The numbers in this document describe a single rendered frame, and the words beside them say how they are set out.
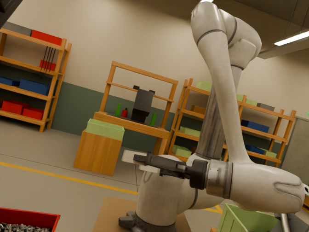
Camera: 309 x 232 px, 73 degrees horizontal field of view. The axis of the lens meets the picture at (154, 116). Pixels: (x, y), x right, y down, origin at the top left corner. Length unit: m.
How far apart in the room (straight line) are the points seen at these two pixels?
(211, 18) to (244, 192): 0.54
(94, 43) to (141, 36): 1.21
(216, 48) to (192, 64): 5.24
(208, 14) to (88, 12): 5.40
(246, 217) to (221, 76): 0.94
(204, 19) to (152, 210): 0.66
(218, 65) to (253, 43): 0.26
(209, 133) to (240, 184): 0.36
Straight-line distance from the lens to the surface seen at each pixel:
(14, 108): 5.72
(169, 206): 0.77
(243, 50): 0.88
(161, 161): 0.51
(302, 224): 1.31
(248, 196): 0.54
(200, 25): 0.78
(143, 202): 0.78
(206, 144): 0.86
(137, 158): 0.54
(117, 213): 0.93
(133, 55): 5.73
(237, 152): 0.72
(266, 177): 0.54
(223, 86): 0.67
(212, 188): 0.55
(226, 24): 0.81
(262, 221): 1.46
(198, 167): 0.55
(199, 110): 5.43
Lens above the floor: 1.39
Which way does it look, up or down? 4 degrees down
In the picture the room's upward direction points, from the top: 16 degrees clockwise
